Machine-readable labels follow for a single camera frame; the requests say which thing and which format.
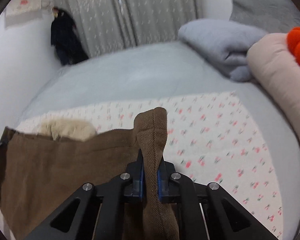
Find light grey bed cover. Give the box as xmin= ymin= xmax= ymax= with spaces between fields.
xmin=21 ymin=42 xmax=300 ymax=239

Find dark hanging clothes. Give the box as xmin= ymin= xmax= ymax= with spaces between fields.
xmin=50 ymin=7 xmax=89 ymax=66

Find folded lavender grey blanket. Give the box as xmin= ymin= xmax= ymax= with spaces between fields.
xmin=178 ymin=18 xmax=267 ymax=82

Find pink pillow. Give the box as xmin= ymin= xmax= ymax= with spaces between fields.
xmin=247 ymin=33 xmax=300 ymax=140

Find cherry print white bed sheet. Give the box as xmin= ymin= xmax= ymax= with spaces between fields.
xmin=18 ymin=92 xmax=283 ymax=239

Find brown coat with fur collar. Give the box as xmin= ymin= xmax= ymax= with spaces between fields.
xmin=0 ymin=107 xmax=179 ymax=239

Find grey dotted curtain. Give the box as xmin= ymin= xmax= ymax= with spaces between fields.
xmin=53 ymin=0 xmax=203 ymax=57

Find wall hanging cloth picture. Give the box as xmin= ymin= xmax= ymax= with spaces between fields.
xmin=6 ymin=0 xmax=42 ymax=17

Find grey quilted headboard pillow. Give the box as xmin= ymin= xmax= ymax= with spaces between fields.
xmin=229 ymin=0 xmax=300 ymax=33

